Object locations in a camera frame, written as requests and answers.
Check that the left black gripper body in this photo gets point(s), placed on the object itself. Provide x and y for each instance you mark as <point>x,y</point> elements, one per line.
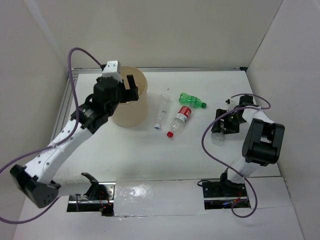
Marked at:
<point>123,95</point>

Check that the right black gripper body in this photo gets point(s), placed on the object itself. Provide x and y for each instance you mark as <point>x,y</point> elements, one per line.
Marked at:
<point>232,122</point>

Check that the black label clear bottle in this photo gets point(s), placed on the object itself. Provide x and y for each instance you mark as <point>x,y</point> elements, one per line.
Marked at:
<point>218,134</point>

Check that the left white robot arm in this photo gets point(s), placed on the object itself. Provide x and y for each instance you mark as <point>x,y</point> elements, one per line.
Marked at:
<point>35,178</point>

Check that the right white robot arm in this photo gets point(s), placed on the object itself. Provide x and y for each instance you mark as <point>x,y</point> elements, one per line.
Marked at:
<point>261,146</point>

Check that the beige round bin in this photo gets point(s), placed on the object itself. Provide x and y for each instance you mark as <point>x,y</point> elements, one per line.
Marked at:
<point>134,112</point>

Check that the red label bottle red cap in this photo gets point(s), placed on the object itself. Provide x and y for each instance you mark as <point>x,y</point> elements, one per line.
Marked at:
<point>179,121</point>

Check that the green plastic bottle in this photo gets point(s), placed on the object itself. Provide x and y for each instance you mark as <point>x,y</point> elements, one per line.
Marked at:
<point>191,101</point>

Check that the slim clear bottle blue cap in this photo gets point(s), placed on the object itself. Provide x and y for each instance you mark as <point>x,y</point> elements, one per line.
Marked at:
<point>162,111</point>

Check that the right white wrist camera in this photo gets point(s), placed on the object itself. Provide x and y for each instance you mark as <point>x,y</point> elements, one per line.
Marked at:
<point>231,104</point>

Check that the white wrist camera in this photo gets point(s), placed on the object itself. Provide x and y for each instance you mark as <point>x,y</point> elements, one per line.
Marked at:
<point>112,69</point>
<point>231,104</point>

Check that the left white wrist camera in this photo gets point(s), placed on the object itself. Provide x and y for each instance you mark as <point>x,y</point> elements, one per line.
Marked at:
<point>112,69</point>

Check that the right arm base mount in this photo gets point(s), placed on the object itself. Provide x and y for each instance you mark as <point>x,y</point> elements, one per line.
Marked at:
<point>222,194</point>

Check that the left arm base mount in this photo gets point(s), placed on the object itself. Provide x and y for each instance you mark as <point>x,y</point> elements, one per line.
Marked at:
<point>99,197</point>

